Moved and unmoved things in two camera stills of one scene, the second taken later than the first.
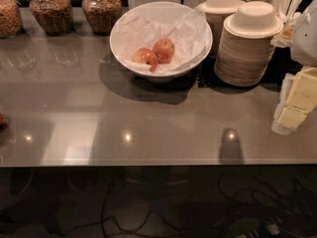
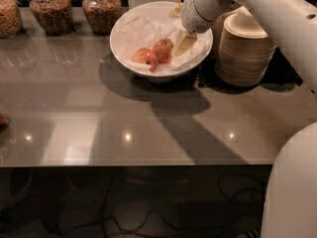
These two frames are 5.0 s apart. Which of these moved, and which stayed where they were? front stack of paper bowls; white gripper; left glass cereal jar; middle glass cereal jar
Moved: white gripper
Stayed: middle glass cereal jar; front stack of paper bowls; left glass cereal jar
